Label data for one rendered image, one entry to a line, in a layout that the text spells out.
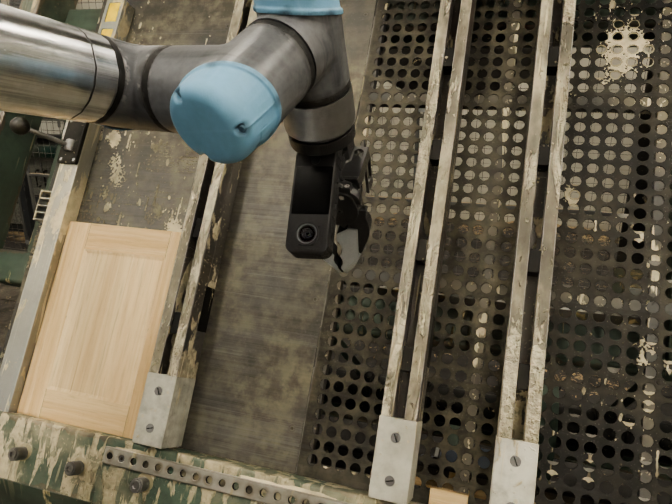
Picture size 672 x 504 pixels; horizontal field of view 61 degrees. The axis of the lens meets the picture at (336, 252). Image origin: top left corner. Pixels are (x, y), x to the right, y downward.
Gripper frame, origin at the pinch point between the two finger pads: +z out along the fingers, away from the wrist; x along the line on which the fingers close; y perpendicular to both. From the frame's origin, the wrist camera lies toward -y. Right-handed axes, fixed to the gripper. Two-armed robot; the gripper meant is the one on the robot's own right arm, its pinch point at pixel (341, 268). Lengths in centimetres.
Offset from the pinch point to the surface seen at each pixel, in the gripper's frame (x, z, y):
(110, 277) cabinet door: 57, 28, 16
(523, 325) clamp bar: -23.9, 25.2, 13.4
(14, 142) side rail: 94, 15, 44
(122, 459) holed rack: 43, 40, -15
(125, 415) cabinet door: 47, 40, -7
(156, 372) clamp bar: 38.8, 31.0, -1.8
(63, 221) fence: 71, 21, 25
